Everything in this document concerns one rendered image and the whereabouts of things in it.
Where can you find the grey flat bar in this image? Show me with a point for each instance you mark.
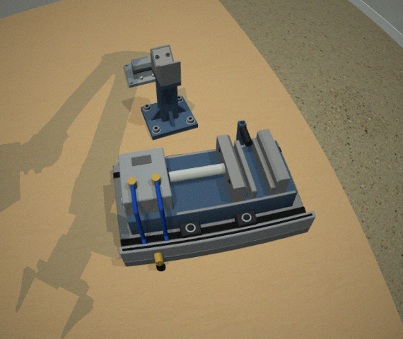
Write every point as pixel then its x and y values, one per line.
pixel 252 190
pixel 266 175

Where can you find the grey slotted metal block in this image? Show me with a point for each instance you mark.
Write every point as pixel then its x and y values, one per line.
pixel 141 67

